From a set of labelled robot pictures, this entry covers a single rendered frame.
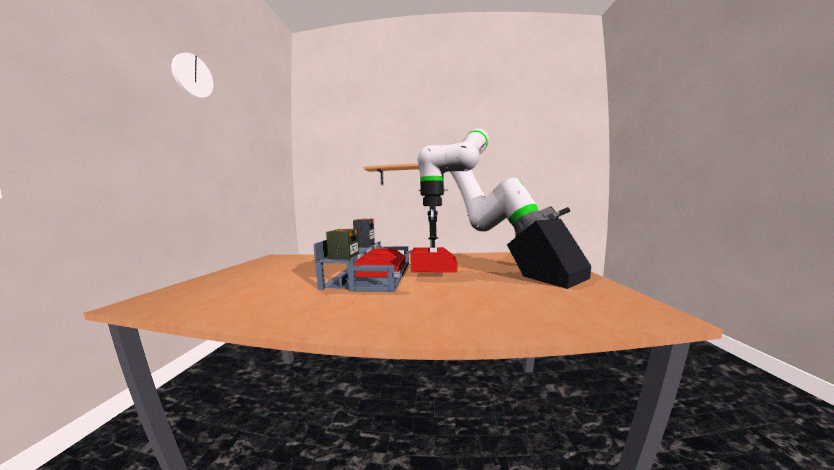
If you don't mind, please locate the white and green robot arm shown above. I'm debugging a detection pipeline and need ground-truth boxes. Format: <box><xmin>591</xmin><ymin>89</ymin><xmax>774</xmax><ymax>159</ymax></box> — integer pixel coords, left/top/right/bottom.
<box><xmin>417</xmin><ymin>128</ymin><xmax>570</xmax><ymax>237</ymax></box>

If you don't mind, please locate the grey metal shelf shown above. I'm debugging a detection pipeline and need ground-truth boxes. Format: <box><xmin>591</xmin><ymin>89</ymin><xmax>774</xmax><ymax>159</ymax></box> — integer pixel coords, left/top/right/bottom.
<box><xmin>313</xmin><ymin>240</ymin><xmax>413</xmax><ymax>292</ymax></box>

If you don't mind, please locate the dark grey case with orange latches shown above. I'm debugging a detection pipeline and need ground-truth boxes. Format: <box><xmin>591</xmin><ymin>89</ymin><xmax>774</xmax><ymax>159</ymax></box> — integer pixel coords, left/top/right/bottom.
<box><xmin>353</xmin><ymin>219</ymin><xmax>375</xmax><ymax>247</ymax></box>

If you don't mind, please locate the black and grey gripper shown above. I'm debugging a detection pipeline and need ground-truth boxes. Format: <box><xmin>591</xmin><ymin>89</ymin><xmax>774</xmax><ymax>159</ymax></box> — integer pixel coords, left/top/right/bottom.
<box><xmin>423</xmin><ymin>197</ymin><xmax>442</xmax><ymax>252</ymax></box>

